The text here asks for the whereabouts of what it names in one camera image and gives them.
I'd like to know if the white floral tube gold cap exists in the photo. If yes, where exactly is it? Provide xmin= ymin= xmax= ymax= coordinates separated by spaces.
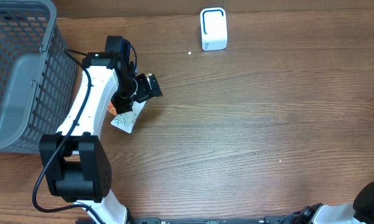
xmin=110 ymin=73 xmax=153 ymax=134

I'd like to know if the small orange tissue box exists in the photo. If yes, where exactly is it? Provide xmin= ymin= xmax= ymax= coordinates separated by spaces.
xmin=108 ymin=103 xmax=117 ymax=116

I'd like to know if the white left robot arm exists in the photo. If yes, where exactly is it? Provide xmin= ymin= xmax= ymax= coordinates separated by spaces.
xmin=32 ymin=35 xmax=162 ymax=223

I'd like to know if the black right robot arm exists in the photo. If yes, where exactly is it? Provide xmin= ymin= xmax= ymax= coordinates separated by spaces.
xmin=278 ymin=181 xmax=374 ymax=224

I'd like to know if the white barcode scanner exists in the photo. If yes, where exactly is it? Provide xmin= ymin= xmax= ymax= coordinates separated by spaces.
xmin=200 ymin=7 xmax=228 ymax=51

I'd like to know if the dark grey plastic basket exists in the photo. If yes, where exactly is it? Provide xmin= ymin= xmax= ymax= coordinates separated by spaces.
xmin=0 ymin=0 xmax=77 ymax=154

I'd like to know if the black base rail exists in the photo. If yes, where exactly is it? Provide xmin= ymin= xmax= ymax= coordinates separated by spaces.
xmin=76 ymin=216 xmax=290 ymax=224

